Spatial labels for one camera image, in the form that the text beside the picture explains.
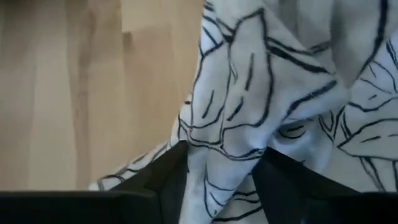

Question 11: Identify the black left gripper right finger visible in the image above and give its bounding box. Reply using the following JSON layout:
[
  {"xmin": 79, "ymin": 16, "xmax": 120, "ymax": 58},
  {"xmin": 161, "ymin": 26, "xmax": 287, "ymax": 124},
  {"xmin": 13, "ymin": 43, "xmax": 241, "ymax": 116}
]
[{"xmin": 251, "ymin": 146, "xmax": 398, "ymax": 224}]

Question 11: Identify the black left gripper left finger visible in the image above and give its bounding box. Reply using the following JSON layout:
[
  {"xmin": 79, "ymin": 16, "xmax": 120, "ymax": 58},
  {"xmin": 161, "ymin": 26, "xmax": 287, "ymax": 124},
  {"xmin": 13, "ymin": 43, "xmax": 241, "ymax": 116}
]
[{"xmin": 0, "ymin": 139, "xmax": 190, "ymax": 224}]

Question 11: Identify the white leaf-print cloth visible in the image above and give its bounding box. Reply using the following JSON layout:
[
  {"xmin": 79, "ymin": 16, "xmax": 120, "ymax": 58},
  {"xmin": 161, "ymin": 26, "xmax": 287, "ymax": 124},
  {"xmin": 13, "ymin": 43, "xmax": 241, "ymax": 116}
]
[{"xmin": 86, "ymin": 0, "xmax": 398, "ymax": 224}]

